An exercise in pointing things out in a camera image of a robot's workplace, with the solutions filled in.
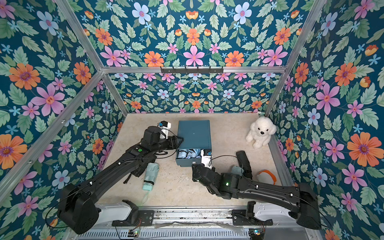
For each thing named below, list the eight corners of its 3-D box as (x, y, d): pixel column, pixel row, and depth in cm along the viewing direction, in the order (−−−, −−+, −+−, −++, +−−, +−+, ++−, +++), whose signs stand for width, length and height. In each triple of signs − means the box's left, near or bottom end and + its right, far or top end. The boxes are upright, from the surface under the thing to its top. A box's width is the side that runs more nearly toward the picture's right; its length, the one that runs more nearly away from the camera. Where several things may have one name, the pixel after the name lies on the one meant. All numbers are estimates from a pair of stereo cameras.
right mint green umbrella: (230, 173, 90) (231, 170, 87) (231, 167, 93) (232, 164, 90) (242, 176, 89) (243, 173, 86) (242, 170, 92) (244, 167, 88)
